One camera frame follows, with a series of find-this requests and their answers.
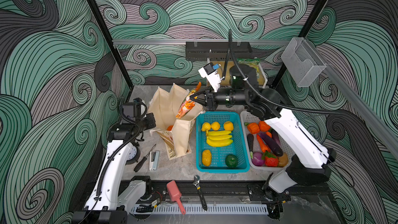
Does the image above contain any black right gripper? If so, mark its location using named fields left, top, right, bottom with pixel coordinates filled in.
left=195, top=80, right=259, bottom=109

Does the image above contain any orange Fox's candy bag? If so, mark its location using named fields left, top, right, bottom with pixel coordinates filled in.
left=176, top=82, right=202, bottom=119

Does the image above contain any cream floral grocery bag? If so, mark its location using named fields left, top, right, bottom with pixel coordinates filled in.
left=148, top=84, right=204, bottom=160

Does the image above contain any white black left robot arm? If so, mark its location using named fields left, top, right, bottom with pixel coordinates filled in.
left=72, top=98, right=156, bottom=224

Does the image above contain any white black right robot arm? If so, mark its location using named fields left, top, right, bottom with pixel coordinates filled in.
left=190, top=30, right=337, bottom=207

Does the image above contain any green Fox's candy bag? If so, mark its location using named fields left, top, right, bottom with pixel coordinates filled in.
left=238, top=58, right=260, bottom=73

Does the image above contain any black alarm clock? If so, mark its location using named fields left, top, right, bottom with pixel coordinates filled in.
left=126, top=144, right=141, bottom=165

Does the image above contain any small yellow lemon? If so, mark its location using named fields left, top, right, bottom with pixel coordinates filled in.
left=201, top=122, right=211, bottom=132

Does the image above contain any white stapler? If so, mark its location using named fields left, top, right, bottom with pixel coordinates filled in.
left=149, top=150, right=160, bottom=171

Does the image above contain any yellow orange round fruit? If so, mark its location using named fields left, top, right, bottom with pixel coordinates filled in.
left=223, top=121, right=234, bottom=131

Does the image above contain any yellow banana bunch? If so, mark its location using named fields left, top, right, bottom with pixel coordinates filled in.
left=206, top=131, right=233, bottom=147

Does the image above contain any white plastic basket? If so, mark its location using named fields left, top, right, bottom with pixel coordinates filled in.
left=240, top=111, right=295, bottom=172

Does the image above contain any teal plastic basket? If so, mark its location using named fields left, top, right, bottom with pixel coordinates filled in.
left=196, top=112, right=249, bottom=174

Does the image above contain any orange toy pumpkin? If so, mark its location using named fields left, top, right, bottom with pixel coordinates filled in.
left=258, top=121, right=271, bottom=132
left=247, top=122, right=261, bottom=135

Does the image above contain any white wooden two-tier shelf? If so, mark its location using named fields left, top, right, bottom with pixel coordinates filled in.
left=206, top=58, right=268, bottom=88

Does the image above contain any yellow toy potato fruit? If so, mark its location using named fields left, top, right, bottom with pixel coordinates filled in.
left=202, top=149, right=212, bottom=167

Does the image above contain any green toy avocado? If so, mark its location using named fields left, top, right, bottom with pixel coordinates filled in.
left=225, top=154, right=238, bottom=169

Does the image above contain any pink plastic scoop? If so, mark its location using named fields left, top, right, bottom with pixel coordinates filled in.
left=166, top=180, right=186, bottom=215

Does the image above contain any orange toy carrot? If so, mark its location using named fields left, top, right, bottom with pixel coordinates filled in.
left=257, top=134, right=271, bottom=152

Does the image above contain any black adjustable wrench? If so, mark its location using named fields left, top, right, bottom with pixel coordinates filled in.
left=193, top=175, right=208, bottom=211

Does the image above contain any purple toy onion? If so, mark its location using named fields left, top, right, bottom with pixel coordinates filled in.
left=251, top=152, right=265, bottom=167

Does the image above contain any purple toy eggplant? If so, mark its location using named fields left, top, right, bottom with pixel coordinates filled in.
left=259, top=132, right=284, bottom=157

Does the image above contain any red toy strawberry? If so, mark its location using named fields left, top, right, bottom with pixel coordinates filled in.
left=262, top=151, right=279, bottom=167

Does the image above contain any brown toy potato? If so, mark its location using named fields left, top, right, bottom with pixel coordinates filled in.
left=277, top=152, right=289, bottom=168

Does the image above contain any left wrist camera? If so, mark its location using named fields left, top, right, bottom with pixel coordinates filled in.
left=119, top=97, right=147, bottom=123

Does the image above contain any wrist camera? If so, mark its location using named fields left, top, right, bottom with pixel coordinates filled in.
left=119, top=97, right=147, bottom=123
left=199, top=62, right=221, bottom=92

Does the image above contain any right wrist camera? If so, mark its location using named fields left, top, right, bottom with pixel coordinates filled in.
left=199, top=62, right=221, bottom=92

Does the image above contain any black handled screwdriver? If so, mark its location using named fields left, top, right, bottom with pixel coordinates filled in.
left=134, top=144, right=156, bottom=172

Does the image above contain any black wall shelf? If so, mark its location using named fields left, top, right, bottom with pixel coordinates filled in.
left=185, top=41, right=253, bottom=61

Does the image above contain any clear plastic wall bin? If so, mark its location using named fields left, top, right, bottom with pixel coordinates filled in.
left=281, top=37, right=326, bottom=88

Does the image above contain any white slotted cable duct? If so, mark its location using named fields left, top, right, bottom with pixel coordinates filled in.
left=130, top=203, right=269, bottom=215

